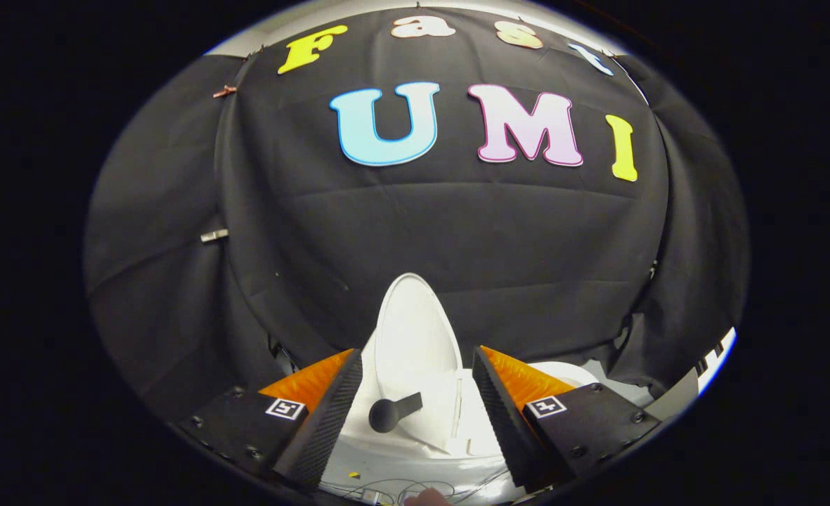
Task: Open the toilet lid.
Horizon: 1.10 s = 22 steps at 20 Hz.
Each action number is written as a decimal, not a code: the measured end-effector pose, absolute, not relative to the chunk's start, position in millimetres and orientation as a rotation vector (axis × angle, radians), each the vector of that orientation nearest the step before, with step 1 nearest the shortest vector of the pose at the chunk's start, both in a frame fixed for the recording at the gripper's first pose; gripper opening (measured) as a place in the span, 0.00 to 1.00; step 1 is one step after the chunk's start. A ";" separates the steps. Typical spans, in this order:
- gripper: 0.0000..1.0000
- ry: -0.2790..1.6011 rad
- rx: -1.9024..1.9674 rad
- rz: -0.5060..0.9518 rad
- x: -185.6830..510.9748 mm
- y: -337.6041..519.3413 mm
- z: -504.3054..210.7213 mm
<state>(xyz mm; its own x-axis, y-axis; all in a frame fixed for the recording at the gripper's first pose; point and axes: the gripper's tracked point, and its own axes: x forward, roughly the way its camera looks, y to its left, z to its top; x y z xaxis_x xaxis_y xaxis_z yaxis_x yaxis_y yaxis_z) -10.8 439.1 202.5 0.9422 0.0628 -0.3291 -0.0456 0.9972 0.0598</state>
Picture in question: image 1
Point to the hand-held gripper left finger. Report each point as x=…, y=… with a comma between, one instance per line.
x=330, y=429

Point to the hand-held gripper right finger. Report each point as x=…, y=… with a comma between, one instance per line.
x=509, y=436

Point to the black backdrop cloth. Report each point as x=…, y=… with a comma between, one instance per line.
x=422, y=225

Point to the silver backdrop clip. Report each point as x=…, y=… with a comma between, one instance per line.
x=214, y=235

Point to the copper backdrop clip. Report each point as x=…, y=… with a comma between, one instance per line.
x=223, y=91

